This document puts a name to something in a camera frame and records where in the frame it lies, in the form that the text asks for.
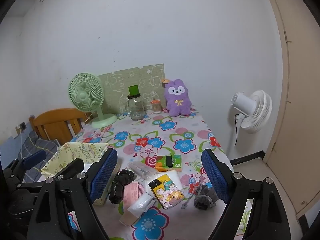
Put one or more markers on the beige box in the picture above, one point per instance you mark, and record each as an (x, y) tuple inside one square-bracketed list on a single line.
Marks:
[(128, 218)]

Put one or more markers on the plaid bedding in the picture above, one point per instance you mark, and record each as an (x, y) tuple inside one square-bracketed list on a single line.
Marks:
[(42, 146)]

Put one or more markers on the black plastic bag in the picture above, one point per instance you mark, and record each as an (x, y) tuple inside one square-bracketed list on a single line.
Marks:
[(117, 187)]

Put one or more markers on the glass jar with green lid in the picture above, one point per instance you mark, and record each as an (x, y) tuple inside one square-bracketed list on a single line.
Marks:
[(136, 107)]

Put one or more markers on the floral tablecloth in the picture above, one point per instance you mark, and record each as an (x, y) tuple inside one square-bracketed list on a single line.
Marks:
[(185, 130)]

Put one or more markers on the orange green tissue pack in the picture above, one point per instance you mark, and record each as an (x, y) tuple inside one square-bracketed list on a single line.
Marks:
[(177, 162)]

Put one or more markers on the wooden chair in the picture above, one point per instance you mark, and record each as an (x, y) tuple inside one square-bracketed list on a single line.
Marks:
[(55, 120)]

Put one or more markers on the clear plastic packet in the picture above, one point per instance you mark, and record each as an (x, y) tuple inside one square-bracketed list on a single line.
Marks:
[(142, 168)]

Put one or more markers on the yellow cartoon packet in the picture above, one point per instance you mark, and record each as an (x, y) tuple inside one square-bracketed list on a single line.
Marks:
[(165, 192)]

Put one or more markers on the white standing fan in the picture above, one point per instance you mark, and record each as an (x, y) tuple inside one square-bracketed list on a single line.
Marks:
[(250, 107)]

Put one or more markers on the purple plush toy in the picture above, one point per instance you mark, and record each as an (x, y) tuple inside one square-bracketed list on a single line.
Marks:
[(178, 102)]

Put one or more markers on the green printed board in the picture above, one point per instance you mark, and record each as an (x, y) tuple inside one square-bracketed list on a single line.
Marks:
[(130, 77)]

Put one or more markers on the beige door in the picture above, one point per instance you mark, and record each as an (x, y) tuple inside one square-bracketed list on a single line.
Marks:
[(300, 130)]

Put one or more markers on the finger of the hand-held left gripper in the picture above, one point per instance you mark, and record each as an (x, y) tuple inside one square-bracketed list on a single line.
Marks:
[(72, 167), (35, 158)]

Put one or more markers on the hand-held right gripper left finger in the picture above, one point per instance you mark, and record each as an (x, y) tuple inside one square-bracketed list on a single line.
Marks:
[(103, 175)]

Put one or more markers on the yellow printed fabric bin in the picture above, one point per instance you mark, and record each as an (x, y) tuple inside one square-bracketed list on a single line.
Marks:
[(75, 150)]

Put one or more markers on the green desk fan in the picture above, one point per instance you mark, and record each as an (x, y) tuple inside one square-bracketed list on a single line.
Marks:
[(86, 95)]

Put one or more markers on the white plastic packet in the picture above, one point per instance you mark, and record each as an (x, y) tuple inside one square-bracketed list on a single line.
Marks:
[(141, 203)]

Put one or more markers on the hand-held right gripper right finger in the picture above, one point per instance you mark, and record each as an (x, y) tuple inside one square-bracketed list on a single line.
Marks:
[(215, 177)]

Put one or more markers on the small jar with orange lid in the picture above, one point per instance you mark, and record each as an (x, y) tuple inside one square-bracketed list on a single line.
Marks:
[(156, 106)]

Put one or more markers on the pink packet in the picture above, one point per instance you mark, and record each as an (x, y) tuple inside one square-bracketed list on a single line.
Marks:
[(132, 192)]

